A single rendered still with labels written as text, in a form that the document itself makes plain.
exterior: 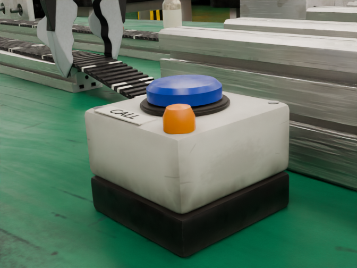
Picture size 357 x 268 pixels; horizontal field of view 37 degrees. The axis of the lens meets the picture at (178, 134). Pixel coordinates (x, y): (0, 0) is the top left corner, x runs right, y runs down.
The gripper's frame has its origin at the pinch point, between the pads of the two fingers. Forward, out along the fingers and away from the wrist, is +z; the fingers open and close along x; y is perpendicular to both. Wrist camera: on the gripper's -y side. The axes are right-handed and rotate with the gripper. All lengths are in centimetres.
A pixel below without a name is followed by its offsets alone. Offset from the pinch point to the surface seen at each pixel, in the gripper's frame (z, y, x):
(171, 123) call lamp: -3.4, -35.0, 17.7
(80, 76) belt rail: 1.3, 0.2, 1.5
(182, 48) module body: -4.2, -22.6, 5.9
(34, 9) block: -2, 75, -31
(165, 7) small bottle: -3.1, 29.6, -36.2
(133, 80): 0.9, -8.2, 0.1
